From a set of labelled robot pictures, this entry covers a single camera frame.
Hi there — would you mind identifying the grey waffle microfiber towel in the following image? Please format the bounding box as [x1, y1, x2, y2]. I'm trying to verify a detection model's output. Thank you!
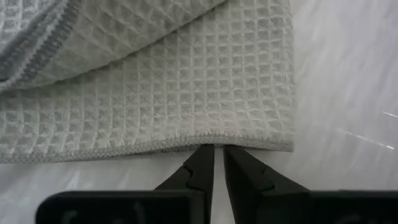
[0, 0, 295, 164]

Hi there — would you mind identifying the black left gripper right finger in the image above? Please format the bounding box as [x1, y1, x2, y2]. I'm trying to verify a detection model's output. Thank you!
[223, 144, 308, 224]

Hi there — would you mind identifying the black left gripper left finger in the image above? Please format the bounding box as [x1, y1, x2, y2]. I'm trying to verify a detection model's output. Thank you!
[155, 143, 215, 224]

